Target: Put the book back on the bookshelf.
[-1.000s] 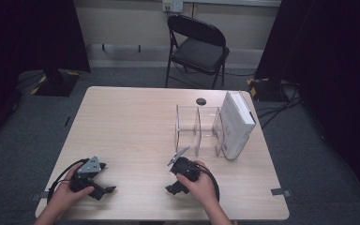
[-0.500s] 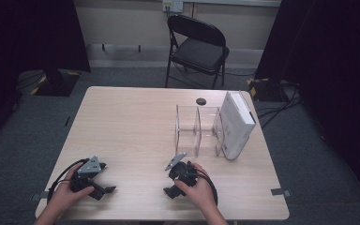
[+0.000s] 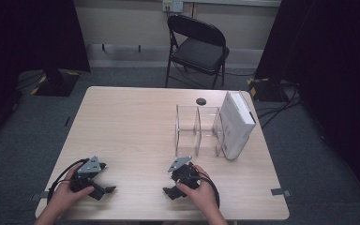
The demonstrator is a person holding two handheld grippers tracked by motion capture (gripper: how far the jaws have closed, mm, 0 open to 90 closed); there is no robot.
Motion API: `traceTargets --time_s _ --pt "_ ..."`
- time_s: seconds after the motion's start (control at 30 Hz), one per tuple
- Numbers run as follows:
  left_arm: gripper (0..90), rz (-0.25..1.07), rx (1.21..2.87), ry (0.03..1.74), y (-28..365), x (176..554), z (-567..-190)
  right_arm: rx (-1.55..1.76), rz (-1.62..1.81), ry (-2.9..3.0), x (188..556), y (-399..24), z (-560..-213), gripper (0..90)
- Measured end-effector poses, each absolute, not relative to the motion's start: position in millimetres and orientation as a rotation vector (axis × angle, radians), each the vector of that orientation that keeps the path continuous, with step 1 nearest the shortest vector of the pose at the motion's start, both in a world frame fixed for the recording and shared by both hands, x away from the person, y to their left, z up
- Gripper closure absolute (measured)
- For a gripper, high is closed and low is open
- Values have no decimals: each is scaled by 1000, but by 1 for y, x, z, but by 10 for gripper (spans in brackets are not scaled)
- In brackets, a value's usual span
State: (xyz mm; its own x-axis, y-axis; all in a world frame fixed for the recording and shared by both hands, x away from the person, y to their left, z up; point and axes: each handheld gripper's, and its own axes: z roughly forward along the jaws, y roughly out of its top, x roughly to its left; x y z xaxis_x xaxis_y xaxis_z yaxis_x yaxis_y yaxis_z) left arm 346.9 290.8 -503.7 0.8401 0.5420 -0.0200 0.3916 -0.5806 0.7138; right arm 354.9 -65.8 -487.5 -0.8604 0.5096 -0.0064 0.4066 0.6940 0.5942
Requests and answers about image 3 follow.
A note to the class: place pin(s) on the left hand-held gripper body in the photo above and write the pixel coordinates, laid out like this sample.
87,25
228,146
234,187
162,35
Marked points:
87,167

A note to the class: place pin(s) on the black round table grommet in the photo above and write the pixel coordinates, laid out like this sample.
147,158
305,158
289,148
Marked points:
201,101

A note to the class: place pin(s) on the black stand base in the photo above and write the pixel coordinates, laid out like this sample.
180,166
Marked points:
264,89
56,82

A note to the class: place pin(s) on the grey tape strip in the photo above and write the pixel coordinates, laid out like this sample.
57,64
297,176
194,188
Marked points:
39,196
280,192

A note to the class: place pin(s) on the black folding chair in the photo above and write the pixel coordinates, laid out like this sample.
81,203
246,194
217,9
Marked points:
200,50

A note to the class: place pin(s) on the white wall socket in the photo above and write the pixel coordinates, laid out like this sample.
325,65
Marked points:
172,5

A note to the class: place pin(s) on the white box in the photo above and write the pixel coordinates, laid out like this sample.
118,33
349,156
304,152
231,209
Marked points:
236,128

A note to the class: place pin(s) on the person's right hand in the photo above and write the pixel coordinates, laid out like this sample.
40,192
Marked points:
201,197

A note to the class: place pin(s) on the clear acrylic book rack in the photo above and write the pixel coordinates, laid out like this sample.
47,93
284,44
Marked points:
187,131

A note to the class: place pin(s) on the dark curtain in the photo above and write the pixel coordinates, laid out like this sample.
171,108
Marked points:
28,37
334,62

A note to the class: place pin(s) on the person's left hand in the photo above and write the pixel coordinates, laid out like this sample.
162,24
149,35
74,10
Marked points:
64,197

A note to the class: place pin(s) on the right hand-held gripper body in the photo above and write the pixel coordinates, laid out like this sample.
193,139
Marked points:
186,176

